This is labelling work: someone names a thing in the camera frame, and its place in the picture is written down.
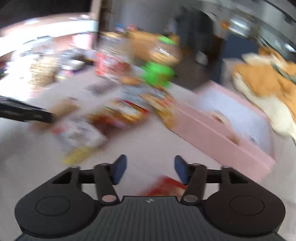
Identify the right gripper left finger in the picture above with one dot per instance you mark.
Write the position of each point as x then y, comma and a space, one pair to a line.
106, 176

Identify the yellow armchair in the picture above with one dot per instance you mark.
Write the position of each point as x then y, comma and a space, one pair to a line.
141, 43

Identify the large peanut jar red label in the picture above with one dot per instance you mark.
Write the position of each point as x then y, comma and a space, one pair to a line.
112, 56

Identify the orange cream blanket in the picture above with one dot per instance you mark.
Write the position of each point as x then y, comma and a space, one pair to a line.
267, 80

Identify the pink cardboard box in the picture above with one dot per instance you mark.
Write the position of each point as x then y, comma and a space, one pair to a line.
228, 129

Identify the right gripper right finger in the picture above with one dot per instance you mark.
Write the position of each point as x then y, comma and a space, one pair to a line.
193, 176

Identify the green gumball candy dispenser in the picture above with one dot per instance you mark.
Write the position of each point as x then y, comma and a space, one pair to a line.
164, 55

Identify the red chicken snack pouch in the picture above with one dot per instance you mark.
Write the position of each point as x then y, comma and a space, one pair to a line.
165, 186

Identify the yellow snack packet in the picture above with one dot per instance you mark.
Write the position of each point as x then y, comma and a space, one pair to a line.
164, 105

